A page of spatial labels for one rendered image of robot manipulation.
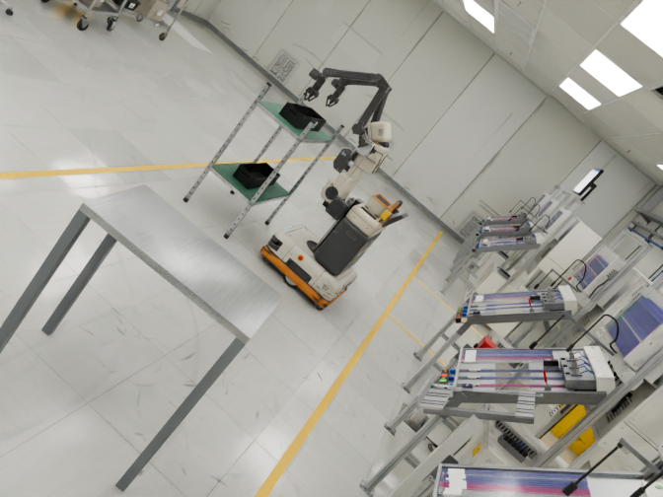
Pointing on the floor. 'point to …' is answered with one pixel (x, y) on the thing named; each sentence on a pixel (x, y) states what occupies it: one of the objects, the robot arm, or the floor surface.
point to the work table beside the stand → (228, 275)
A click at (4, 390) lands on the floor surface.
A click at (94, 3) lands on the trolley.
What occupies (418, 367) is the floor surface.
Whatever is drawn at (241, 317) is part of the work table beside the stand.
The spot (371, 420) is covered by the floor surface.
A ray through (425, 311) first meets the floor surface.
